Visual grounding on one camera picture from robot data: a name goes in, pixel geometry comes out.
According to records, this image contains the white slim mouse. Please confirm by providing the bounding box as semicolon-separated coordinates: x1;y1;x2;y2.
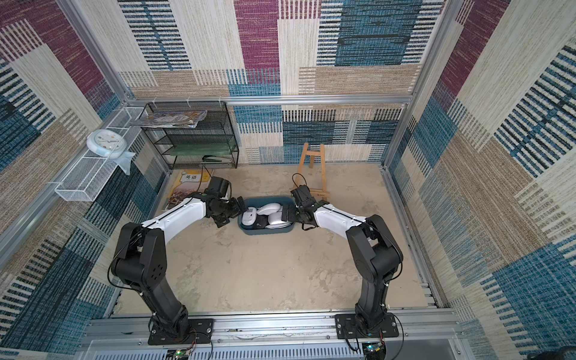
265;212;293;230

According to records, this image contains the silver mouse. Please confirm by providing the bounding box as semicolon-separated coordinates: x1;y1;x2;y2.
241;207;257;228

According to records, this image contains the white rounded mouse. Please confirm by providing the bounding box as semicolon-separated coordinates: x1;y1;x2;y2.
256;202;283;216

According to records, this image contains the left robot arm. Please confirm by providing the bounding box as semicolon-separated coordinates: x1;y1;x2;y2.
109;177;247;344

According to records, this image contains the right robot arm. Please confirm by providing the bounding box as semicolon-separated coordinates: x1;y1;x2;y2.
283;185;404;335

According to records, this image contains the wooden mini easel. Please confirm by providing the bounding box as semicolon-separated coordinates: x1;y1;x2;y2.
292;142;331;202

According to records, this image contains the yellow textbook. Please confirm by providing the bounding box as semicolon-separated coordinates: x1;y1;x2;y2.
164;168;211;210

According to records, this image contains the magazine on shelf top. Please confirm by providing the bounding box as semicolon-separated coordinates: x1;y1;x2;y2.
129;110;208;128

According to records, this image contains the white round clock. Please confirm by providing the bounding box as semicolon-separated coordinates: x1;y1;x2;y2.
86;129;128;159

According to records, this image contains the black wire mesh shelf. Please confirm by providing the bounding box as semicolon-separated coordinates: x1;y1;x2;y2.
141;101;239;170

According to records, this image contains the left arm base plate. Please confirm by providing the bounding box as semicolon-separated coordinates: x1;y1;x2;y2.
148;316;215;346

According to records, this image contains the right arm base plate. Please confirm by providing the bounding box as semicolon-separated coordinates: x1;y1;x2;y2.
334;313;401;340

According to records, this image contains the white wire wall basket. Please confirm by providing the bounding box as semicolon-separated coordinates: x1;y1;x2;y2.
55;106;143;202

